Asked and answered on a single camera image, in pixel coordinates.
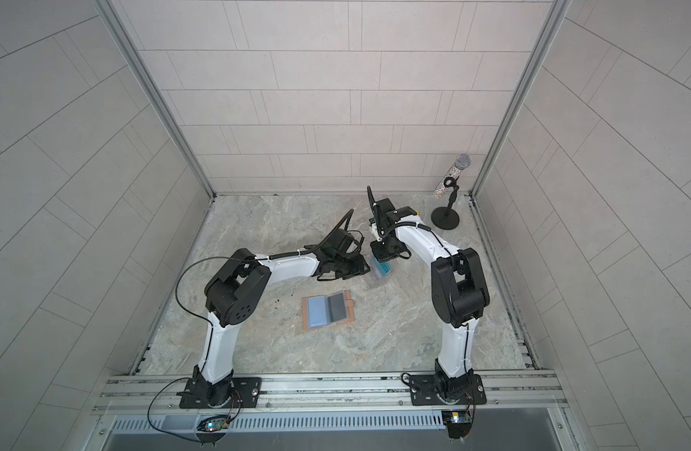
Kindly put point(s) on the clear acrylic card box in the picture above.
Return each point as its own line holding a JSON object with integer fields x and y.
{"x": 373, "y": 281}

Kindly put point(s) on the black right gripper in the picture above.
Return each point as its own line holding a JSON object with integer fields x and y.
{"x": 382, "y": 255}

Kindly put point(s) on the tan leather card holder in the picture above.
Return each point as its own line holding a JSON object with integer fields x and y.
{"x": 327, "y": 310}

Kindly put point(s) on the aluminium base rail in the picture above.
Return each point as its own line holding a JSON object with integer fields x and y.
{"x": 380, "y": 401}

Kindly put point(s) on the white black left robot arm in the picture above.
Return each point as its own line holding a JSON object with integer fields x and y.
{"x": 234, "y": 292}

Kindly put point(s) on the black microphone stand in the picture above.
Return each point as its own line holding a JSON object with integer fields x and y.
{"x": 447, "y": 218}

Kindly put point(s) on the left green circuit board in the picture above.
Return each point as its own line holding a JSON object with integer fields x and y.
{"x": 214, "y": 424}

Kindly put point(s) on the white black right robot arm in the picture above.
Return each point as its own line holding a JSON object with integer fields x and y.
{"x": 459, "y": 292}

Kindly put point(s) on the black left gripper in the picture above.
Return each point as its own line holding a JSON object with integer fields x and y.
{"x": 357, "y": 269}

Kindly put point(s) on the right circuit board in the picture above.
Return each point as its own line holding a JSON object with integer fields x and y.
{"x": 458, "y": 424}

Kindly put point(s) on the black VIP card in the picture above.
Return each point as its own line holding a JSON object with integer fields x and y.
{"x": 337, "y": 307}

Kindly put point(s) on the teal VIP card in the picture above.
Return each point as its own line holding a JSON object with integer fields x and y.
{"x": 382, "y": 269}

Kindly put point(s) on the glitter microphone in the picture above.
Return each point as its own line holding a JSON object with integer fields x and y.
{"x": 459, "y": 164}

